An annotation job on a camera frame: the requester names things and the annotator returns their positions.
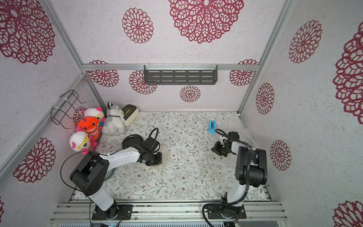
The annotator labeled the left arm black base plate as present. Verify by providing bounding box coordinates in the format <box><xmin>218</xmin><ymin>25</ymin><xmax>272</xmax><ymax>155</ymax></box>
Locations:
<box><xmin>91</xmin><ymin>201</ymin><xmax>133</xmax><ymax>220</ymax></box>

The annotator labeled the grey wall shelf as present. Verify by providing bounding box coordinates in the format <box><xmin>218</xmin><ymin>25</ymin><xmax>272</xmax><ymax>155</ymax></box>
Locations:
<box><xmin>144</xmin><ymin>65</ymin><xmax>217</xmax><ymax>85</ymax></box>

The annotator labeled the black wire basket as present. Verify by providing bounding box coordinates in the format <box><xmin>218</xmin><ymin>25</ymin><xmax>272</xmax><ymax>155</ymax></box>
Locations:
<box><xmin>50</xmin><ymin>89</ymin><xmax>86</xmax><ymax>130</ymax></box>

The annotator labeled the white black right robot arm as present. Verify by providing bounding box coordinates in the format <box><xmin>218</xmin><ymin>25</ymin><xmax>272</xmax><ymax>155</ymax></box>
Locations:
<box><xmin>211</xmin><ymin>141</ymin><xmax>268</xmax><ymax>206</ymax></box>

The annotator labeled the blue patterned green plate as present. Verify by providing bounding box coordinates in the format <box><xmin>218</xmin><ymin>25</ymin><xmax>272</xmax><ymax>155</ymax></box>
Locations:
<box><xmin>104</xmin><ymin>169</ymin><xmax>115</xmax><ymax>181</ymax></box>

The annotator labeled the white pink plush toy top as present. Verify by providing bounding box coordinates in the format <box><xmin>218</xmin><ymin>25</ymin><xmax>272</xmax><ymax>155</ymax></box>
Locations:
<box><xmin>82</xmin><ymin>107</ymin><xmax>106</xmax><ymax>122</ymax></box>

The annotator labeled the white plush with yellow glasses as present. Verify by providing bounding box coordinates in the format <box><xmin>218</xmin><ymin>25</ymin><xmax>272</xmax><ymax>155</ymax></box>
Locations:
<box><xmin>69</xmin><ymin>131</ymin><xmax>98</xmax><ymax>155</ymax></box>

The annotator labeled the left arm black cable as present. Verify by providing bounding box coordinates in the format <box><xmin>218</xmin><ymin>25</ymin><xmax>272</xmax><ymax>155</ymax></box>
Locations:
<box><xmin>60</xmin><ymin>151</ymin><xmax>94</xmax><ymax>205</ymax></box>

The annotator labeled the grey white husky plush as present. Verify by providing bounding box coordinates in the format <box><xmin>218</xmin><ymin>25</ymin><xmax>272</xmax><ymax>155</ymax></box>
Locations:
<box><xmin>102</xmin><ymin>102</ymin><xmax>126</xmax><ymax>136</ymax></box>

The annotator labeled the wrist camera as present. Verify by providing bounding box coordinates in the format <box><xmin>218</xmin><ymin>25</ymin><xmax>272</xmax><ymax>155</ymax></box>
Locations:
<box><xmin>141</xmin><ymin>128</ymin><xmax>160</xmax><ymax>153</ymax></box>
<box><xmin>228</xmin><ymin>131</ymin><xmax>240</xmax><ymax>141</ymax></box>

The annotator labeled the black dinner plate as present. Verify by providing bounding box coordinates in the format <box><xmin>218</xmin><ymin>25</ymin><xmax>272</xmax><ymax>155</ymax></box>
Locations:
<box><xmin>122</xmin><ymin>134</ymin><xmax>143</xmax><ymax>149</ymax></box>

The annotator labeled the blue tape dispenser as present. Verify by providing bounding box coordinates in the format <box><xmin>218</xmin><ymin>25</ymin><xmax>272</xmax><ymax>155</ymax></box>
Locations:
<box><xmin>209</xmin><ymin>121</ymin><xmax>216</xmax><ymax>134</ymax></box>

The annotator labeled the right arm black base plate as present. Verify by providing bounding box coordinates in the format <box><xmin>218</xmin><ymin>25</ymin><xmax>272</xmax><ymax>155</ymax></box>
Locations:
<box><xmin>202</xmin><ymin>202</ymin><xmax>247</xmax><ymax>219</ymax></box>

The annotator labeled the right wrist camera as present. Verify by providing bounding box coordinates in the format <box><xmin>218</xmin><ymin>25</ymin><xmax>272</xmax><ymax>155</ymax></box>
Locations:
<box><xmin>228</xmin><ymin>131</ymin><xmax>240</xmax><ymax>141</ymax></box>

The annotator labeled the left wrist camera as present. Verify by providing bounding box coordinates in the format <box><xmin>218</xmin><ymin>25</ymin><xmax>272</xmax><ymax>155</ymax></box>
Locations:
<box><xmin>141</xmin><ymin>128</ymin><xmax>160</xmax><ymax>153</ymax></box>

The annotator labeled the orange red plush toy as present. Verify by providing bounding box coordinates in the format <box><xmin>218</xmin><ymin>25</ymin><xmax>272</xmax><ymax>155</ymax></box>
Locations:
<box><xmin>77</xmin><ymin>116</ymin><xmax>102</xmax><ymax>141</ymax></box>

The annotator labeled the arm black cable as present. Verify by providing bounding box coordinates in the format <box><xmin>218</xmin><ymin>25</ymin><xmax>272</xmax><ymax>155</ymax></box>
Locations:
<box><xmin>202</xmin><ymin>128</ymin><xmax>254</xmax><ymax>227</ymax></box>
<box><xmin>60</xmin><ymin>151</ymin><xmax>94</xmax><ymax>205</ymax></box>

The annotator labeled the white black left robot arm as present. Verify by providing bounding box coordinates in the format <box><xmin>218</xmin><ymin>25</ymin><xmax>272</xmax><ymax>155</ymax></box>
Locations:
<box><xmin>70</xmin><ymin>145</ymin><xmax>162</xmax><ymax>211</ymax></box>

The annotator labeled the floral table mat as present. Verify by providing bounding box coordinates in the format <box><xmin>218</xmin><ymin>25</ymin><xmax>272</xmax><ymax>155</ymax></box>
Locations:
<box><xmin>96</xmin><ymin>112</ymin><xmax>237</xmax><ymax>201</ymax></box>

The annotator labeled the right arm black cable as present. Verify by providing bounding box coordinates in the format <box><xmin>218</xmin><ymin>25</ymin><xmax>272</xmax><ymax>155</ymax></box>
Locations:
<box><xmin>202</xmin><ymin>128</ymin><xmax>254</xmax><ymax>227</ymax></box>

